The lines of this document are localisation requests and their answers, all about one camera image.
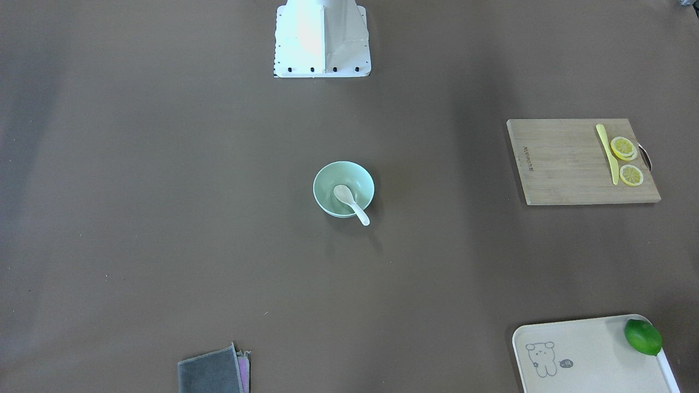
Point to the cream rabbit tray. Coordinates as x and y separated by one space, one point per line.
587 355

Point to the green lime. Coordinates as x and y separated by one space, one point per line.
643 337

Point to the stacked lemon slices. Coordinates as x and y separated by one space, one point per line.
623 148

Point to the light green ceramic bowl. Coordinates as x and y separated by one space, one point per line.
355 177

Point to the yellow plastic knife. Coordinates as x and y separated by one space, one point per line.
612 161

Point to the wooden cutting board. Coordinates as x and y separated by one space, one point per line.
562 162

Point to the folded grey cloth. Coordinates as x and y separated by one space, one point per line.
226 370

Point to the white ceramic spoon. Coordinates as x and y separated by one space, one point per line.
344 195

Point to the lemon slice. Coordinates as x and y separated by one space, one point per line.
631 175

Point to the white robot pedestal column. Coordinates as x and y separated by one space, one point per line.
321 39

